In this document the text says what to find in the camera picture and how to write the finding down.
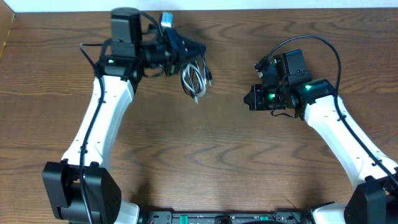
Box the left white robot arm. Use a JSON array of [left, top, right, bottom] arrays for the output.
[[42, 7, 206, 223]]

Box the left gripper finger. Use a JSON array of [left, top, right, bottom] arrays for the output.
[[180, 35, 205, 52], [183, 47, 206, 63]]

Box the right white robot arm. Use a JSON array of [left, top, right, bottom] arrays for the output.
[[244, 49, 397, 223]]

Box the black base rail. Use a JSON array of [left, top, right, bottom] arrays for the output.
[[137, 207, 314, 224]]

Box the white usb cable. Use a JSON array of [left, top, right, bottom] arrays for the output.
[[181, 60, 207, 104]]

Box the black usb cable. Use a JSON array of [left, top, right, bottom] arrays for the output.
[[180, 54, 214, 100]]

